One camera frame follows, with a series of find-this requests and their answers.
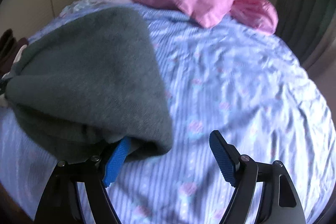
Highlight grey pants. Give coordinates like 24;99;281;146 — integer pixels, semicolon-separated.
1;7;173;162

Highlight blue striped floral bedsheet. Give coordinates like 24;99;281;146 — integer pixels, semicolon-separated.
0;0;336;224

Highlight folded cream garment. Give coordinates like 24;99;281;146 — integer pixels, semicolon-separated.
1;44;27;78

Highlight folded maroon garment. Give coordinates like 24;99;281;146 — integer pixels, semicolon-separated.
0;29;29;77

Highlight light floral pillow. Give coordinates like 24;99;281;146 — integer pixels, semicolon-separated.
59;0;133;18

